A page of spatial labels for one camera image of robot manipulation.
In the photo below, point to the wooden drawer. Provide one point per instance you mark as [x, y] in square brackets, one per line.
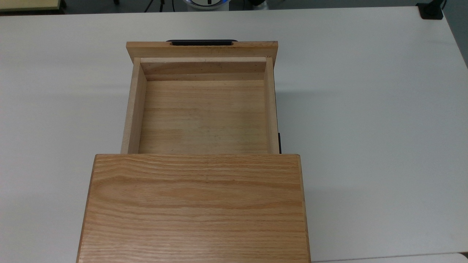
[203, 109]

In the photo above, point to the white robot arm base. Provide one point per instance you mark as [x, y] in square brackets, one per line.
[206, 3]

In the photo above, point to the wooden drawer cabinet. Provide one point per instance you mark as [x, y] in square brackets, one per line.
[197, 208]

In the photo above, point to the black tripod legs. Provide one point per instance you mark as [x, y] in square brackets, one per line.
[155, 5]

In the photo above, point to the black table clamp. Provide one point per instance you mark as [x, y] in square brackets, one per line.
[431, 10]

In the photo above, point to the light wooden furniture piece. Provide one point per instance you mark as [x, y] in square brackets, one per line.
[31, 4]

